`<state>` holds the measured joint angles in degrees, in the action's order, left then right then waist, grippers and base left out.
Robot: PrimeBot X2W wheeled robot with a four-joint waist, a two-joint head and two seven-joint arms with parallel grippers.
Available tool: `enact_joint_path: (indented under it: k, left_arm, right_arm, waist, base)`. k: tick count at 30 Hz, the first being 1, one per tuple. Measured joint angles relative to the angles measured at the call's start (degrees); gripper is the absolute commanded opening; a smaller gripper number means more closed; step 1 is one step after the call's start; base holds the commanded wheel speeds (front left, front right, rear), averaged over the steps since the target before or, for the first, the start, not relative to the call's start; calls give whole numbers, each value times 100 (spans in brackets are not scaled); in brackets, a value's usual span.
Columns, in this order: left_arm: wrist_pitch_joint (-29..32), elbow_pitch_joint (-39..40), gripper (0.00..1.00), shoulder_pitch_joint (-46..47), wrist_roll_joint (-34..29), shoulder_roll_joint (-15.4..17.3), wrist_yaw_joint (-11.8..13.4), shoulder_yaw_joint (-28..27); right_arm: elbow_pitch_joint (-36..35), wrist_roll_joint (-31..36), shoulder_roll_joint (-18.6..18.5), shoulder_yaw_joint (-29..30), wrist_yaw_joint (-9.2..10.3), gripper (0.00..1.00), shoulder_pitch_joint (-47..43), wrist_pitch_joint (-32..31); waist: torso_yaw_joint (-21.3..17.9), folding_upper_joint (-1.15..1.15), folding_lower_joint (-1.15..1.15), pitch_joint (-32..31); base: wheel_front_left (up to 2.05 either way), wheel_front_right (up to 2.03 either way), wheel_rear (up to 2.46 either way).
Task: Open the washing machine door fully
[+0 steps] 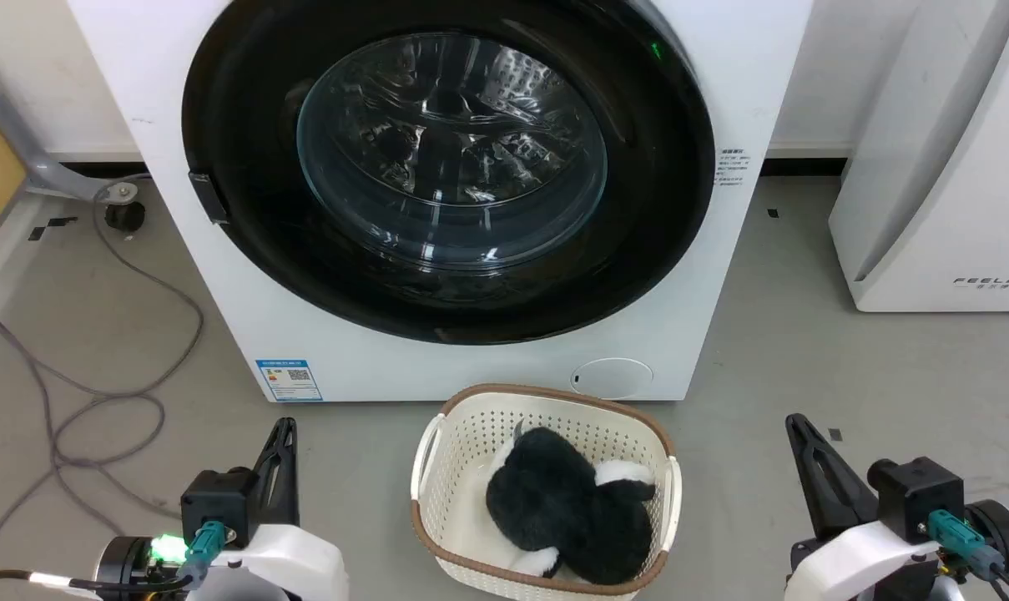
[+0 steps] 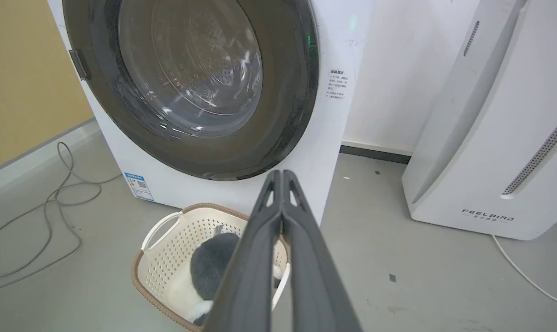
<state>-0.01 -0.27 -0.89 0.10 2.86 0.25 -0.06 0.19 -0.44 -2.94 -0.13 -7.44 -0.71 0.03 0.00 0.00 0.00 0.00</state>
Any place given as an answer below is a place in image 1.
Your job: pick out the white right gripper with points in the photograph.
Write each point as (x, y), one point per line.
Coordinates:
(863, 559)

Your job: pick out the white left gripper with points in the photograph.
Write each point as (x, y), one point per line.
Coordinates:
(295, 559)

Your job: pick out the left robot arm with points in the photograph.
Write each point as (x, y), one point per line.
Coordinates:
(124, 563)

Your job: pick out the round black glass washer door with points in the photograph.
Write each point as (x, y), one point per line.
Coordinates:
(245, 108)

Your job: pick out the white front-load washing machine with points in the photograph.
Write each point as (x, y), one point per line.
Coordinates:
(746, 75)

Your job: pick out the cream laundry basket brown rim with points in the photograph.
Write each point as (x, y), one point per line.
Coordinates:
(471, 434)

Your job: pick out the oval white drain filter cover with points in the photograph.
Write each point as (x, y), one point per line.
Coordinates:
(612, 377)

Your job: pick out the black and white plush toy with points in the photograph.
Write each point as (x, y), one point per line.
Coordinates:
(554, 501)

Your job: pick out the black caster wheel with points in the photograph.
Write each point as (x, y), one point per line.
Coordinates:
(125, 216)

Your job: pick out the white air purifier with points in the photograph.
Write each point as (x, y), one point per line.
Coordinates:
(955, 167)

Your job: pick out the grey metal stand leg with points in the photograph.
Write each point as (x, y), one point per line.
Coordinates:
(28, 154)

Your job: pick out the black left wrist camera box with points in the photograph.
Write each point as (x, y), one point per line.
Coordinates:
(219, 505)

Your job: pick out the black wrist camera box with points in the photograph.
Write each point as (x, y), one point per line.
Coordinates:
(917, 497)
(219, 505)

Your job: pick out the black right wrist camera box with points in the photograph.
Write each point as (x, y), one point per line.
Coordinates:
(917, 497)

